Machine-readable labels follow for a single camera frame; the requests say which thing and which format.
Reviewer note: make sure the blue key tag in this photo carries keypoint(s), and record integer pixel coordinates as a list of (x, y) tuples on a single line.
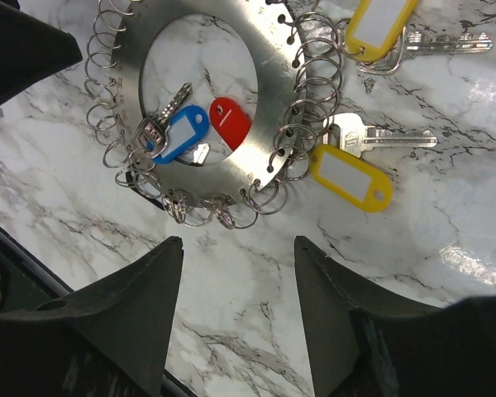
[(187, 127)]

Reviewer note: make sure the red key tag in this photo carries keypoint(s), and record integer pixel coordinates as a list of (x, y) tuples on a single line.
[(230, 121)]

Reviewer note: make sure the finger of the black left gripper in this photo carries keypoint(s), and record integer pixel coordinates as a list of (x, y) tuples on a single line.
[(30, 50)]

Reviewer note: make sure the yellow key tag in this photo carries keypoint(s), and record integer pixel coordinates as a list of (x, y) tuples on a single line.
[(354, 180), (375, 27)]

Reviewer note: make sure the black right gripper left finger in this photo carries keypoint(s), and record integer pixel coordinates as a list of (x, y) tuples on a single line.
[(109, 338)]

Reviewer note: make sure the silver key on yellow tag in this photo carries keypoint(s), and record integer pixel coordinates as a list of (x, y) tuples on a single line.
[(413, 43)]

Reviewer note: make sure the silver key with blue tag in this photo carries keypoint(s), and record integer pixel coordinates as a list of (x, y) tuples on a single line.
[(151, 133)]

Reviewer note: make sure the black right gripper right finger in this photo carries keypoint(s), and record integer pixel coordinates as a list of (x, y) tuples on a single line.
[(365, 340)]

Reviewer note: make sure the black key tag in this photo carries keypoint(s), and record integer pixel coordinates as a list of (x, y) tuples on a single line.
[(141, 183)]

